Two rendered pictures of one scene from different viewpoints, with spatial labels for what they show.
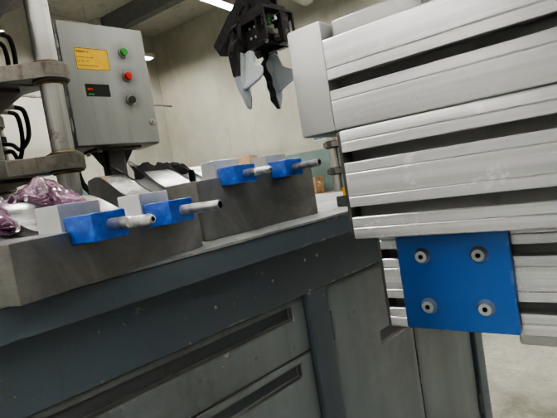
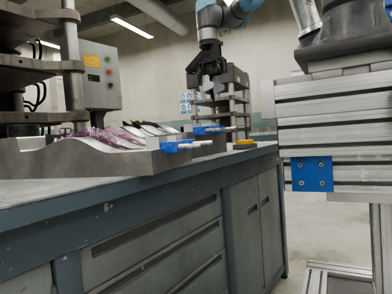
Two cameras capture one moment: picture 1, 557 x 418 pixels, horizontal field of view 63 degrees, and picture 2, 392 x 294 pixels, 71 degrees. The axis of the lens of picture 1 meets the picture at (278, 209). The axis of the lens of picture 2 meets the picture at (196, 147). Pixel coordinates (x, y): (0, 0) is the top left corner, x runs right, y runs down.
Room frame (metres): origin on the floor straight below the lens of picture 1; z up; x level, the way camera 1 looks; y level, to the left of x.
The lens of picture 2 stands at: (-0.22, 0.24, 0.89)
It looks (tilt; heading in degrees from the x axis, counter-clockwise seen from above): 3 degrees down; 350
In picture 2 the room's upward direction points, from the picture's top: 5 degrees counter-clockwise
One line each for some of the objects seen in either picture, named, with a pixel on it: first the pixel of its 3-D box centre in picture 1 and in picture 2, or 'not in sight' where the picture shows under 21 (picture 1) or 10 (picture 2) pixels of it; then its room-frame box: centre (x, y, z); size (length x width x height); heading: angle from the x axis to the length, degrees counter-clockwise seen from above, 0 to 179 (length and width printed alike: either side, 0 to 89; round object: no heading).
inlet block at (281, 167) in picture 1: (289, 167); (220, 129); (0.77, -0.03, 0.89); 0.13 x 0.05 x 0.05; 45
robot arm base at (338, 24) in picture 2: not in sight; (352, 27); (0.32, -0.23, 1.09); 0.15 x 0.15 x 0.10
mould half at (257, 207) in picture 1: (180, 198); (157, 139); (0.93, 0.20, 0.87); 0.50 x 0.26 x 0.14; 45
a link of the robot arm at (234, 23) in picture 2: not in sight; (233, 16); (0.78, -0.12, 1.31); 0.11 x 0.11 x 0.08; 8
